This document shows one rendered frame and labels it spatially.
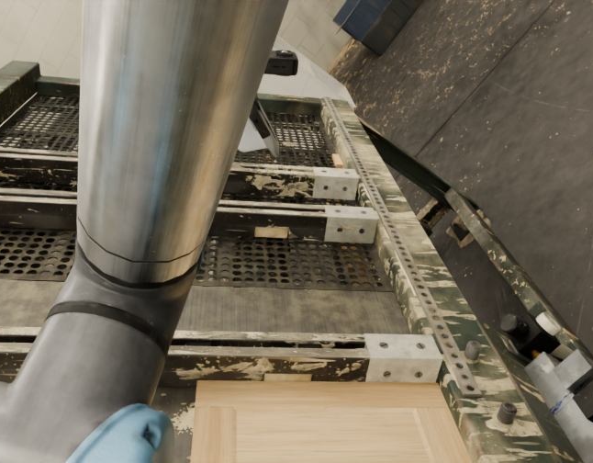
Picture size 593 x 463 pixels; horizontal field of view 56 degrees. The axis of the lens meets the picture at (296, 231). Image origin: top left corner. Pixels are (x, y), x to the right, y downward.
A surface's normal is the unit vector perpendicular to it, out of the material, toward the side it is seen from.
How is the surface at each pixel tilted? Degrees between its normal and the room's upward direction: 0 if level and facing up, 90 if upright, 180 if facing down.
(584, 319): 0
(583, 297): 0
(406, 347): 59
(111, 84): 66
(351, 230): 90
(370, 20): 90
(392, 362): 90
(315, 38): 90
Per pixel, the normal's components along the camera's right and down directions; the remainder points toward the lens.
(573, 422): -0.80, -0.48
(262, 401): 0.11, -0.87
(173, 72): 0.13, 0.81
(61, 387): 0.14, -0.63
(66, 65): 0.08, 0.52
